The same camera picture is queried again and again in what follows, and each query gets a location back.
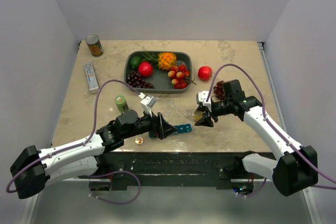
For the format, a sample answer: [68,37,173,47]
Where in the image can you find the red lychee bunch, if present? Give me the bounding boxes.
[167,65,196,89]

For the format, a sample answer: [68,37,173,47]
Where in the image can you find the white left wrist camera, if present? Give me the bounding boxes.
[138,92,157,117]

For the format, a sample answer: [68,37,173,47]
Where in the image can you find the tin can with fruit label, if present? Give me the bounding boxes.
[85,35,104,57]

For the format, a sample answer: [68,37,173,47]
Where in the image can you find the dark grapes on table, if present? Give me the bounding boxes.
[213,80,225,100]

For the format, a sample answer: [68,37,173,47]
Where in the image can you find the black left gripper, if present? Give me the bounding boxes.
[123,106,177,139]

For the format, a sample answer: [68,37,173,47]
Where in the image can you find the green lime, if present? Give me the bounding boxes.
[130,56,142,70]

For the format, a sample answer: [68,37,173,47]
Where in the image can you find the red apple on table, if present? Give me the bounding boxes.
[197,66,213,81]

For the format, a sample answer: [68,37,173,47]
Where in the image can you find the amber pill bottle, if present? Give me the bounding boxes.
[184,110,203,123]

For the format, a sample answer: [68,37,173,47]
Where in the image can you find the dark grapes in tray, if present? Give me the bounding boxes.
[126,71,154,89]

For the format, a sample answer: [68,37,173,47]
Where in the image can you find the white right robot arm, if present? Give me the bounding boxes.
[195,80,318,196]

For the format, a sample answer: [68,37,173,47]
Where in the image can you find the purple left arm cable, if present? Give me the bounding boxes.
[5,79,141,194]

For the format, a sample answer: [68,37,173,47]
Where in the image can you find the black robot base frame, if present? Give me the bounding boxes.
[91,151,251,190]

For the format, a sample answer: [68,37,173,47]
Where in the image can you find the teal weekly pill organizer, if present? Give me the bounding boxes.
[149,124,192,139]

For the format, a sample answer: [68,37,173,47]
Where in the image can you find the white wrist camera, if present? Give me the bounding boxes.
[196,91,211,111]
[138,92,157,117]

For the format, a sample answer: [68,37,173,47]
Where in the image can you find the grey plastic fruit tray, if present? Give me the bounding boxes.
[123,51,195,94]

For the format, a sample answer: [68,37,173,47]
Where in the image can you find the gold bottle cap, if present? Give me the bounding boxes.
[135,136,144,145]

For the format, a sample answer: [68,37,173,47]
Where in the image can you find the purple cable under base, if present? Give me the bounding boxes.
[88,170,141,205]

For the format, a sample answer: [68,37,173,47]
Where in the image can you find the small orange pineapple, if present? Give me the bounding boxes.
[141,52,177,71]

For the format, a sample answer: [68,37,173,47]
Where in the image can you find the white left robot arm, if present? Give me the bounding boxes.
[6,110,178,199]

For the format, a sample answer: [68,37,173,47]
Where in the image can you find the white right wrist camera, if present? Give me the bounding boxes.
[196,91,211,111]

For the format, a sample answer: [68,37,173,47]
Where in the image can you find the silver R&O toothpaste box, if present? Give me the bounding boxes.
[84,62,100,94]

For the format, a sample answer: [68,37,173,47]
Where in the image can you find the green pill bottle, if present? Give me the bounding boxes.
[114,95,129,113]

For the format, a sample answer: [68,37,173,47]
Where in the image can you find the red apple in tray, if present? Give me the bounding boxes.
[138,62,154,78]

